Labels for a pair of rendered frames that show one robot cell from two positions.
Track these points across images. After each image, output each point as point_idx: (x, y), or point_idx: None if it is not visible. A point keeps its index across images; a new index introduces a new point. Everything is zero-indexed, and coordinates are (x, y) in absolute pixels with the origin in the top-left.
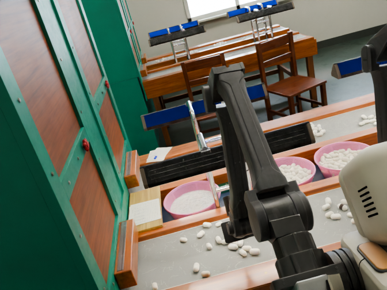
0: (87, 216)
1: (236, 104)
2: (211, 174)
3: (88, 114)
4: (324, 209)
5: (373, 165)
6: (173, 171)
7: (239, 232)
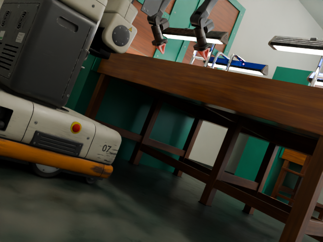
0: (134, 18)
1: None
2: (191, 60)
3: (182, 25)
4: None
5: None
6: (171, 30)
7: (148, 16)
